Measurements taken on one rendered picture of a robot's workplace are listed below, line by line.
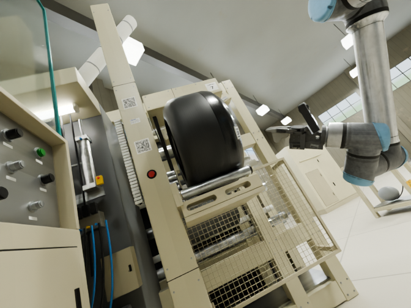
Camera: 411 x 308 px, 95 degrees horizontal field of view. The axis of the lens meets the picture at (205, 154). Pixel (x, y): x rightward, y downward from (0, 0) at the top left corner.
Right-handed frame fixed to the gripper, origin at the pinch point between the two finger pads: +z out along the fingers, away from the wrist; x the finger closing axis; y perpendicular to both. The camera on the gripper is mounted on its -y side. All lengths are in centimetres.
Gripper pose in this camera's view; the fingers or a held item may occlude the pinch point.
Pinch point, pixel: (268, 128)
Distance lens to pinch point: 82.9
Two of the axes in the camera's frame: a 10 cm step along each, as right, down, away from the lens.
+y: 0.7, 9.6, 2.8
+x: 5.1, -2.8, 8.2
